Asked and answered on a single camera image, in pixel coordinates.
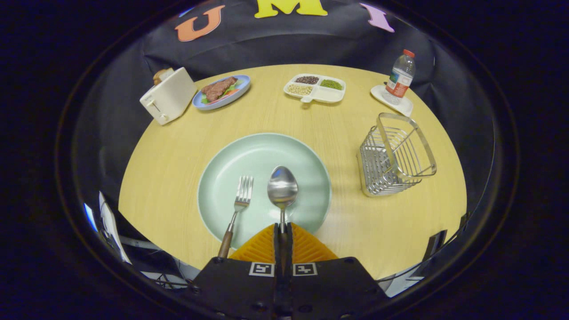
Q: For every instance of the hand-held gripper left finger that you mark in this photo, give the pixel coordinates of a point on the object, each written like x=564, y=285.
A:
x=240, y=284

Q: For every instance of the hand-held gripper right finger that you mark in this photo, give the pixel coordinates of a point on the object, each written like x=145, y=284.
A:
x=329, y=284

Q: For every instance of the white board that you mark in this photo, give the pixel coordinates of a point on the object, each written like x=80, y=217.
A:
x=400, y=282

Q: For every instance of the black table clamp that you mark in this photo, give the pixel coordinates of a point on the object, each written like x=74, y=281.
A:
x=464, y=222
x=434, y=244

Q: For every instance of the pale green plate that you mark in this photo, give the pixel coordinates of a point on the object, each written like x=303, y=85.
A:
x=262, y=151

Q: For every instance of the white paper sheet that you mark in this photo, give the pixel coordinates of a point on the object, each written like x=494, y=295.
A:
x=111, y=226

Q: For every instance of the white divided dish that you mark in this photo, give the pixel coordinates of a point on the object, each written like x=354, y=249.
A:
x=328, y=94

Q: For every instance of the white square coaster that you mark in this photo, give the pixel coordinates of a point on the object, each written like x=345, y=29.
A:
x=402, y=108

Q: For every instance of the green and red salad garnish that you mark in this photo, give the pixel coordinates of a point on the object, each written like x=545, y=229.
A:
x=232, y=90

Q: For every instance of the brown steak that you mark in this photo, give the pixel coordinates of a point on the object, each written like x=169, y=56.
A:
x=218, y=89

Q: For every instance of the heap of beige beans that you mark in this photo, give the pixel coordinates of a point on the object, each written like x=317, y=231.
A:
x=300, y=89

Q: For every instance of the white toaster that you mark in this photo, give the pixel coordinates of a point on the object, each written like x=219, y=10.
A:
x=171, y=98

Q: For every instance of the heap of green beans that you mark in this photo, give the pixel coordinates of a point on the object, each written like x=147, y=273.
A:
x=331, y=84

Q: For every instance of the blue plate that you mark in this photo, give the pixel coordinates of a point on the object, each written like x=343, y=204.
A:
x=242, y=82

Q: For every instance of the heap of dark beans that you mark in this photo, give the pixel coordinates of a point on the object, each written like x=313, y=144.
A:
x=307, y=80

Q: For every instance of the clear water bottle red cap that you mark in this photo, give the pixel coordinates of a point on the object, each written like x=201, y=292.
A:
x=400, y=80

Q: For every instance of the toast slice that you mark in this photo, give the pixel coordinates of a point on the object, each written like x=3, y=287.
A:
x=161, y=76

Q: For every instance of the black backdrop cloth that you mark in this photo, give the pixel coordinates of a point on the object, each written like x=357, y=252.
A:
x=266, y=44

